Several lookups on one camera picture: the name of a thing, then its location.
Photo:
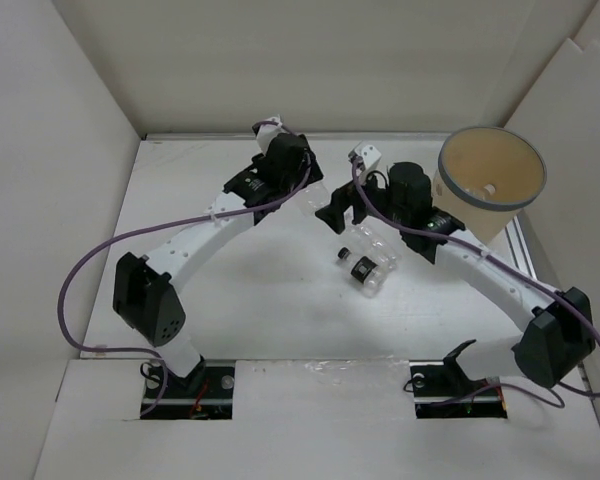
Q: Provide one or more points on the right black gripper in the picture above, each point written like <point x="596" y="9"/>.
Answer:
<point x="333" y="214"/>

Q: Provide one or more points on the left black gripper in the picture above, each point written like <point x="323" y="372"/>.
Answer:
<point x="313" y="175"/>

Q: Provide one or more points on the black label plastic bottle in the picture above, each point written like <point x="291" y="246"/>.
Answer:
<point x="361" y="271"/>

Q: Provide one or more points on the beige bin with grey rim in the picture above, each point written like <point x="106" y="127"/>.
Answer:
<point x="485" y="176"/>

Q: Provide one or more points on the blue cap clear bottle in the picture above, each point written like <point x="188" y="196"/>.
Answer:
<point x="482" y="192"/>

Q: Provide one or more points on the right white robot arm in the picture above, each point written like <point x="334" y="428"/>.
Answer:
<point x="555" y="330"/>

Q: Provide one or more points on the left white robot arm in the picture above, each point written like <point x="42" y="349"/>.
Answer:
<point x="146" y="289"/>

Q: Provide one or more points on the clear ribbed plastic bottle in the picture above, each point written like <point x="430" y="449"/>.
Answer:
<point x="370" y="243"/>

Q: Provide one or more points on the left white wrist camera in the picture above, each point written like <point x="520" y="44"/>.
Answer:
<point x="266" y="130"/>

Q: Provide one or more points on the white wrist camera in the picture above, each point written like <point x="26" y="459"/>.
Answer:
<point x="266" y="130"/>
<point x="365" y="154"/>

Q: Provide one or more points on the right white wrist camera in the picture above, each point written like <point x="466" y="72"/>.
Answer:
<point x="365" y="154"/>

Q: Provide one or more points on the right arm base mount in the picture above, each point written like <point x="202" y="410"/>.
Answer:
<point x="441" y="390"/>

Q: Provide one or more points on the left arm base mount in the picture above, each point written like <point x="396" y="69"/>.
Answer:
<point x="210" y="398"/>

